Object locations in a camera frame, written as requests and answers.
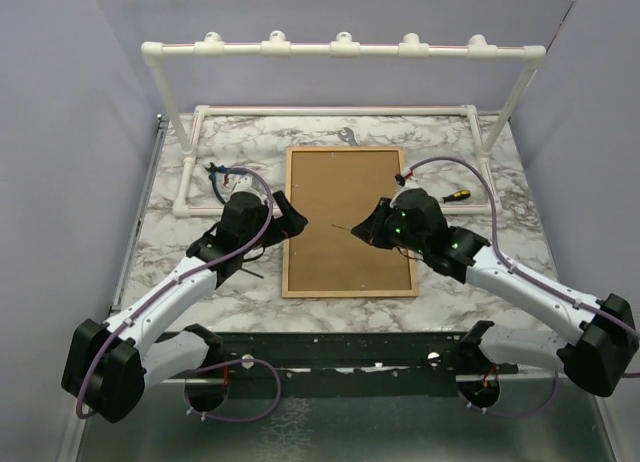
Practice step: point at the white PVC pipe rack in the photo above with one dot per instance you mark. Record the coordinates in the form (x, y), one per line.
(343, 46)

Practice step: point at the brown wooden picture frame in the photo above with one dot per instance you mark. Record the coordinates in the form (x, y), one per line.
(336, 188)

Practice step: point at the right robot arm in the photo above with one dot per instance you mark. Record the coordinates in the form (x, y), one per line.
(591, 340)

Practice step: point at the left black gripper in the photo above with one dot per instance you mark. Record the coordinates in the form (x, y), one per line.
(290, 224)

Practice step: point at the orange handled screwdriver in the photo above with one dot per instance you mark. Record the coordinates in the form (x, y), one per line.
(252, 273)

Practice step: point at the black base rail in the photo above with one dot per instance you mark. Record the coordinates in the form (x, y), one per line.
(346, 365)

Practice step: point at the blue handled pliers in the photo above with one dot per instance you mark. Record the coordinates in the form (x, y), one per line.
(213, 174)

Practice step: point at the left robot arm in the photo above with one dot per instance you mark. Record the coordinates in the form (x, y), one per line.
(111, 364)

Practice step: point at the silver open-end wrench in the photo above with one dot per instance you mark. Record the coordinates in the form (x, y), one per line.
(347, 135)

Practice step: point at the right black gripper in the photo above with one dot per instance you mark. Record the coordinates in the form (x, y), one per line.
(371, 230)

